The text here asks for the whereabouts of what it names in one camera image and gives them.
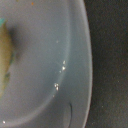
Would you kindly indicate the grey frying pan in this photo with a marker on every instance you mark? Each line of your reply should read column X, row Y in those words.
column 51, row 78

